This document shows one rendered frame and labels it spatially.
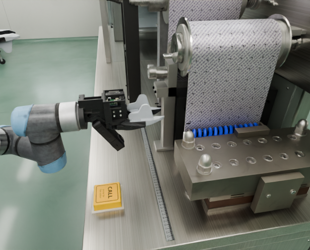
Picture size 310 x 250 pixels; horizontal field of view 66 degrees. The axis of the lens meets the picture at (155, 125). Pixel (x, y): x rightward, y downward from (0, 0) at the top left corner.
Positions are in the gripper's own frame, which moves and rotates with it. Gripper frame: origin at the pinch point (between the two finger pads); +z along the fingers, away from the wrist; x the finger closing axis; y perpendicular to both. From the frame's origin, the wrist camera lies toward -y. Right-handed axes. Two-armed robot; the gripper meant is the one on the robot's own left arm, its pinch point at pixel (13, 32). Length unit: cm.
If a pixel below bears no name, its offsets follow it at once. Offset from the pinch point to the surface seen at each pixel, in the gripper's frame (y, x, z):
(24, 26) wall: 158, -499, 159
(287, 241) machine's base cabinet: 28, 100, 26
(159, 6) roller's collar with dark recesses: -13, 35, 35
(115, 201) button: 23, 64, -4
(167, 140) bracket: 22, 57, 23
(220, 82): -3, 66, 28
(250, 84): -2, 71, 36
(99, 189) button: 24, 58, -5
